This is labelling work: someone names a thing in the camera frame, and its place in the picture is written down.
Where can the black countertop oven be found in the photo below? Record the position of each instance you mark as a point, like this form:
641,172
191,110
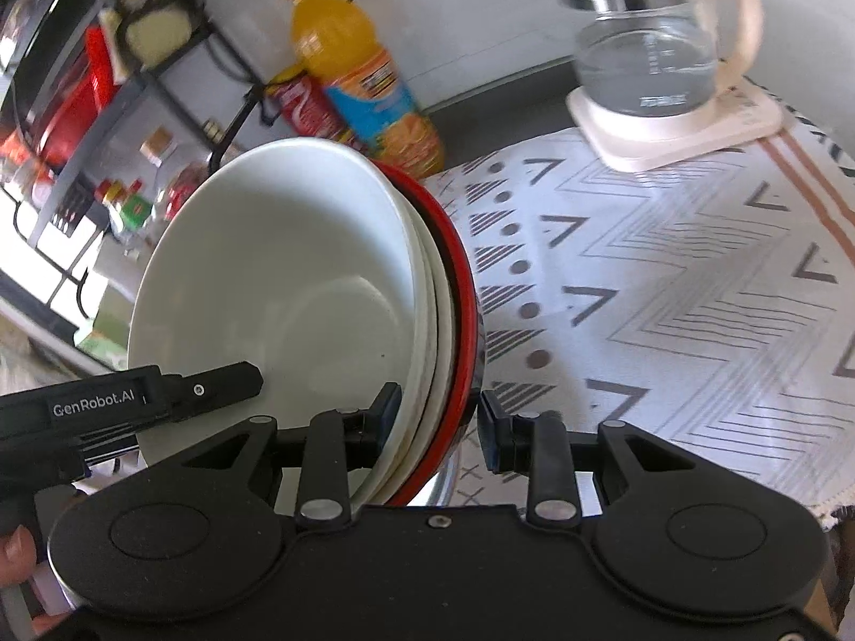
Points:
47,60

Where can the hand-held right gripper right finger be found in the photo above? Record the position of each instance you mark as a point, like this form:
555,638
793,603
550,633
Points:
493,431

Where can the off-white deep ceramic bowl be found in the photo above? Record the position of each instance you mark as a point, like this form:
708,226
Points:
280,247

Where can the orange juice bottle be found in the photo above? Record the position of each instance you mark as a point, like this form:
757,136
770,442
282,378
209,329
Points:
334,33

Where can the red rimmed bowl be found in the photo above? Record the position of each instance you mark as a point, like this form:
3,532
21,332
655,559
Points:
469,320

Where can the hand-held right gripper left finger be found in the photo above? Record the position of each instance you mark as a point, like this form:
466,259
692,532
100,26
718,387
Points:
389,417

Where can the plain white bowl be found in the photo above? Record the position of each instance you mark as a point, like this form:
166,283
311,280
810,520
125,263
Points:
442,320

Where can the black metal shelf rack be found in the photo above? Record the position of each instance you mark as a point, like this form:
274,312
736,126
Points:
167,73

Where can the clear bottle with beige cap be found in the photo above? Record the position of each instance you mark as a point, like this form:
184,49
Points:
157,160

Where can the red box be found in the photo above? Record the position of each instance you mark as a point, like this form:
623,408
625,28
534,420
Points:
107,67

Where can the beige kettle heating base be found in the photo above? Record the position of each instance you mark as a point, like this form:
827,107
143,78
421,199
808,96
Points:
668,140

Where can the green box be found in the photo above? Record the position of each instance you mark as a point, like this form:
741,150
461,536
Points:
103,340

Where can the red jar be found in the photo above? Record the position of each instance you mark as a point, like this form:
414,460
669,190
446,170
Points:
184,190

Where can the person's left hand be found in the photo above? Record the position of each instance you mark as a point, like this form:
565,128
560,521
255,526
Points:
15,551

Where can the grey patterned tablecloth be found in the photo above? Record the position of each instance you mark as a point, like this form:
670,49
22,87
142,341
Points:
668,280

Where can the red cola bottle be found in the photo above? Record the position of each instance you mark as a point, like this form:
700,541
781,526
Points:
300,103

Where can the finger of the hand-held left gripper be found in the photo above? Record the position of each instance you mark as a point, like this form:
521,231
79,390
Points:
220,387

